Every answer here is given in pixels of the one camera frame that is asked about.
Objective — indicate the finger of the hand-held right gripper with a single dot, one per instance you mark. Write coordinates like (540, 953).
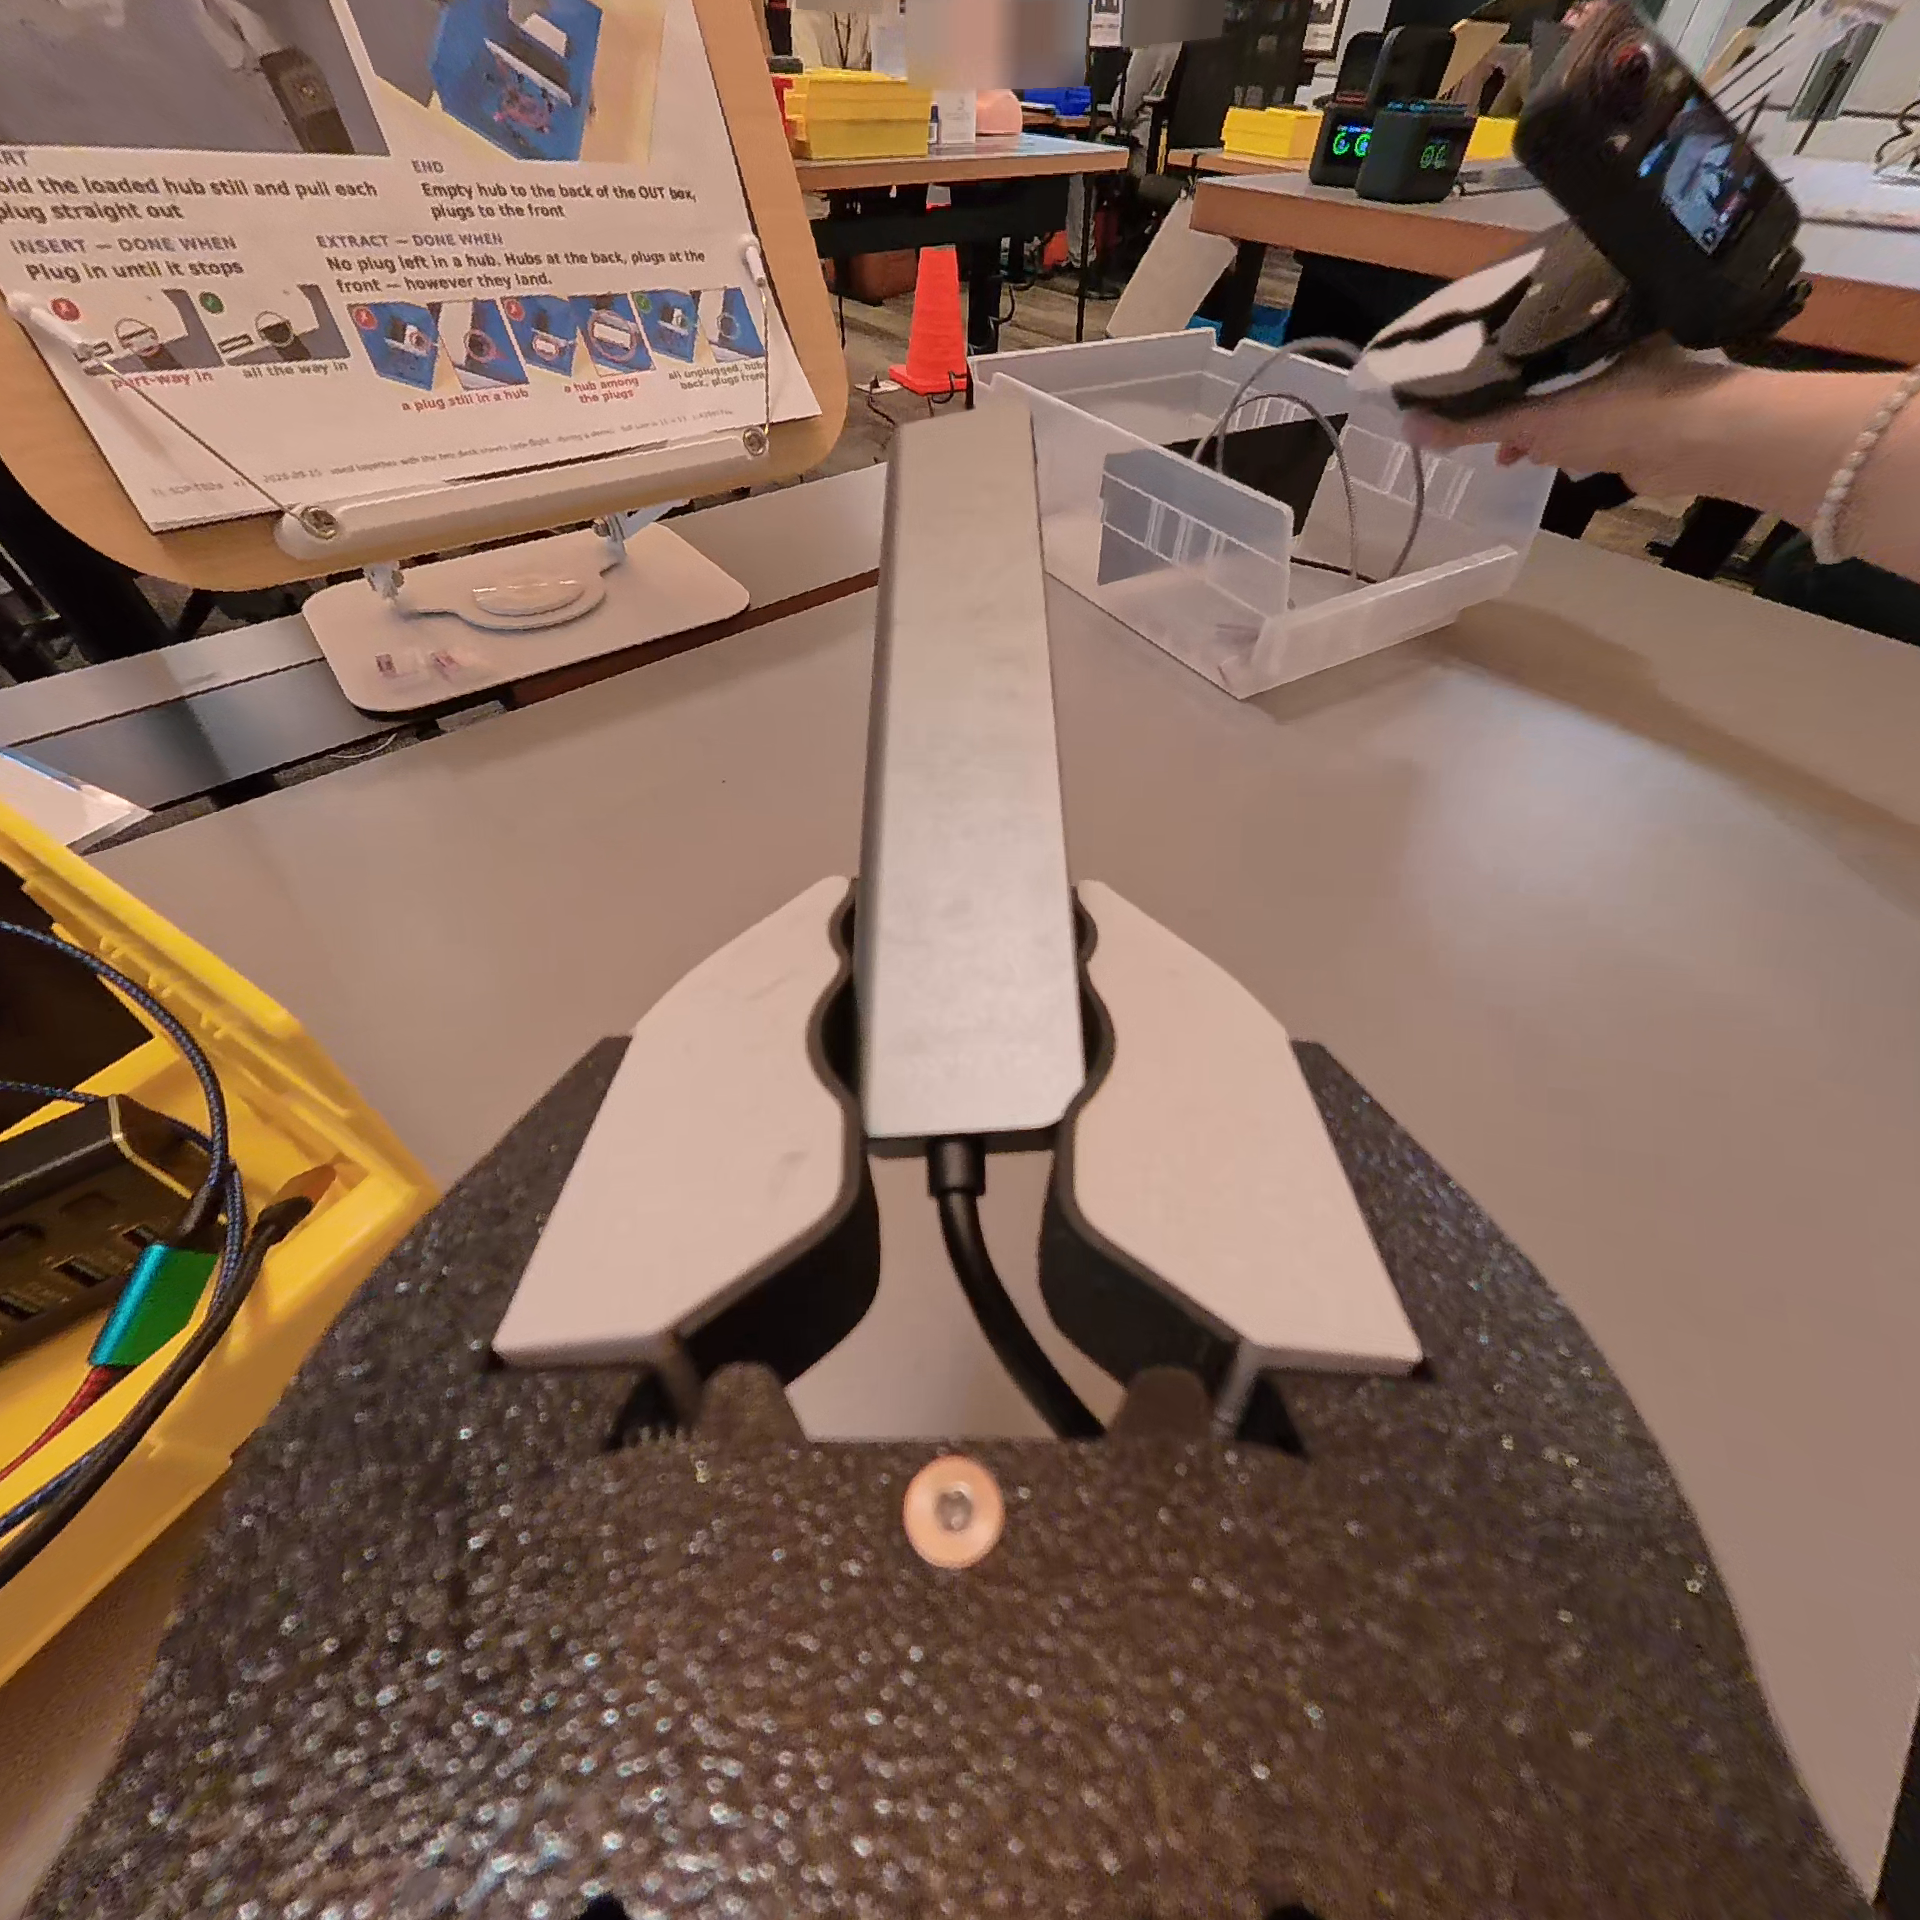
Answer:
(1484, 285)
(1425, 359)

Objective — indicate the black multiport usb hub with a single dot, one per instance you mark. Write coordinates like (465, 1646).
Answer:
(59, 1201)

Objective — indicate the clear plastic bin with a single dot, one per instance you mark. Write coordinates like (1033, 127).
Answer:
(1471, 600)

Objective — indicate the yellow plastic bin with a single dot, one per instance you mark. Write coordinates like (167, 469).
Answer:
(1266, 133)
(329, 1172)
(855, 120)

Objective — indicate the printed instruction sheet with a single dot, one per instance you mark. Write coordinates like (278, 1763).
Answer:
(375, 225)

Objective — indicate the person's right forearm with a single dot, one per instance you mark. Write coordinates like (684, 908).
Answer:
(1892, 494)

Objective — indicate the orange traffic cone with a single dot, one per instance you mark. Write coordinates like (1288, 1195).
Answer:
(934, 323)

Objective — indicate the grey usb hub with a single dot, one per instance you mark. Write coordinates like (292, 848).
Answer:
(961, 825)

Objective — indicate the black device green lights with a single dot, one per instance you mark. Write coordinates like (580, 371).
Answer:
(1395, 136)

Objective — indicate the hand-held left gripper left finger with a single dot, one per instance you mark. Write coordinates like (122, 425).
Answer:
(705, 1172)

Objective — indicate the person's right hand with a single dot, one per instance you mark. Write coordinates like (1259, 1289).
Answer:
(1680, 421)

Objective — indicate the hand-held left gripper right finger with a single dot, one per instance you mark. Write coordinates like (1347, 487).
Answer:
(1231, 1184)

